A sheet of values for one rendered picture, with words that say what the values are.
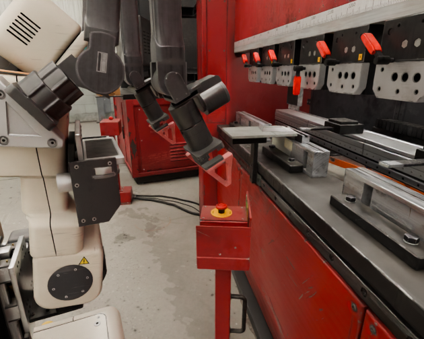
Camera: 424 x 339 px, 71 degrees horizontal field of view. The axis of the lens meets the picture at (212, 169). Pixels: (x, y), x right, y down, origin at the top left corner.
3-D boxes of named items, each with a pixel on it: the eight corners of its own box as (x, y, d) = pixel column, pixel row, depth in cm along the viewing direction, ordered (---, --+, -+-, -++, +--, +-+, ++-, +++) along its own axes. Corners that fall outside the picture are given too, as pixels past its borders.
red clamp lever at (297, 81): (291, 95, 104) (293, 65, 100) (301, 94, 104) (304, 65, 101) (293, 95, 102) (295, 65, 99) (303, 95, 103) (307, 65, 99)
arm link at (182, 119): (162, 104, 63) (169, 107, 58) (189, 88, 64) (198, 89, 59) (178, 131, 66) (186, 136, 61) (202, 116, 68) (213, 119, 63)
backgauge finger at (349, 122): (291, 130, 129) (293, 118, 127) (345, 128, 133) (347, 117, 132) (305, 136, 118) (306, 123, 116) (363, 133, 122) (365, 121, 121)
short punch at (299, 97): (286, 108, 125) (287, 85, 122) (290, 108, 126) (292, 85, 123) (296, 111, 116) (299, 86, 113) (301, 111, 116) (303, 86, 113)
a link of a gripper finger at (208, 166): (230, 170, 72) (215, 138, 67) (245, 179, 65) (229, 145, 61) (207, 185, 70) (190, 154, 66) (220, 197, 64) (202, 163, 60)
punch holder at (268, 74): (260, 83, 145) (262, 46, 140) (276, 83, 147) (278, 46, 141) (270, 84, 131) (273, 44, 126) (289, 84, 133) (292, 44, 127)
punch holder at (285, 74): (275, 85, 126) (278, 43, 121) (293, 84, 128) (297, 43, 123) (290, 86, 112) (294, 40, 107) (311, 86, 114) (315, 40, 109)
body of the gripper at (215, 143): (208, 138, 72) (194, 112, 69) (226, 148, 63) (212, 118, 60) (186, 153, 71) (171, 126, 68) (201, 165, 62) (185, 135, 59)
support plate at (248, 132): (221, 129, 127) (221, 127, 127) (279, 127, 132) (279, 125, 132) (231, 138, 111) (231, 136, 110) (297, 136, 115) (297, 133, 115)
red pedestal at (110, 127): (108, 198, 300) (97, 116, 273) (132, 196, 304) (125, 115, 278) (104, 206, 281) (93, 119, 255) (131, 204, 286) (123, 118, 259)
